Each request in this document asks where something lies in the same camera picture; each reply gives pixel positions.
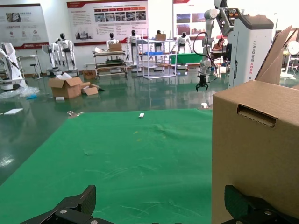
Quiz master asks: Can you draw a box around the small open floor carton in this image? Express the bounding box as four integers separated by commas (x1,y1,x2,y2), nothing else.
80,82,101,97

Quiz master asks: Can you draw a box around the white foam slab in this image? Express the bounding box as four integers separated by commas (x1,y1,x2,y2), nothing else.
3,108,24,116

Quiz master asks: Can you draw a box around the large open floor carton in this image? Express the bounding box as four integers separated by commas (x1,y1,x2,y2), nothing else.
48,76,84,99

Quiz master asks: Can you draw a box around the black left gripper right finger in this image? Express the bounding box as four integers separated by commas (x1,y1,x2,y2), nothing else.
221,185,299,224

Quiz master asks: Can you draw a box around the open brown cardboard box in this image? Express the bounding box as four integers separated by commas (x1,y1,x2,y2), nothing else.
211,25,299,224

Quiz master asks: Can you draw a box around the small black claw gripper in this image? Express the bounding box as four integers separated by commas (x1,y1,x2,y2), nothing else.
195,74,210,92

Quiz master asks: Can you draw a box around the metal workshop cart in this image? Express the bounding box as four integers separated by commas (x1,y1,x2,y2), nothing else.
93,50,128,77

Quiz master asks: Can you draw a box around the white red wall info board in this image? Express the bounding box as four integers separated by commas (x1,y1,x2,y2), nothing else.
172,0,221,40
66,0,150,47
0,3,50,50

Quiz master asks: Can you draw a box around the seated person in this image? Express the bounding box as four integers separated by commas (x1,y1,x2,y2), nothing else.
212,38,228,61

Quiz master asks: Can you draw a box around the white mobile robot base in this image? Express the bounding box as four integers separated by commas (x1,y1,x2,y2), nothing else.
0,42,27,91

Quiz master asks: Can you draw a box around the white Tianqing robot tower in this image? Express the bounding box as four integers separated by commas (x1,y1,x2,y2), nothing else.
219,7,274,89

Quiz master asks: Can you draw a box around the green tablecloth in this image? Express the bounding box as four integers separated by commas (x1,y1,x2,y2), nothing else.
0,107,214,224

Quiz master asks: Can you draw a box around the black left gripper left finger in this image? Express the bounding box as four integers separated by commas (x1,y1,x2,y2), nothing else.
20,184,103,224

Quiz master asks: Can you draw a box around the green covered workshop table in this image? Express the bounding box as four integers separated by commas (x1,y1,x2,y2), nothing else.
169,53,204,66

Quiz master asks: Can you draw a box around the grey metal shelf frame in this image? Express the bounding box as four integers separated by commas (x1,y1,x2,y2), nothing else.
136,38,178,79

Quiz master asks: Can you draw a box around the clear plastic wrap pile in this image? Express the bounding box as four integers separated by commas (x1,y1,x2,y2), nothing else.
0,85,41,100

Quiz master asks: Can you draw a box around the black workshop stool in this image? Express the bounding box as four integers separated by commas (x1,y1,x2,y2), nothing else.
29,63,44,80

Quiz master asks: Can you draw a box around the flat brown printed carton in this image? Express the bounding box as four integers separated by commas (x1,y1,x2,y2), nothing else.
83,70,97,80

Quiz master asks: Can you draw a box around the white round standing fan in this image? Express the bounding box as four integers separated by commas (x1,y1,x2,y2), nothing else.
279,41,299,78

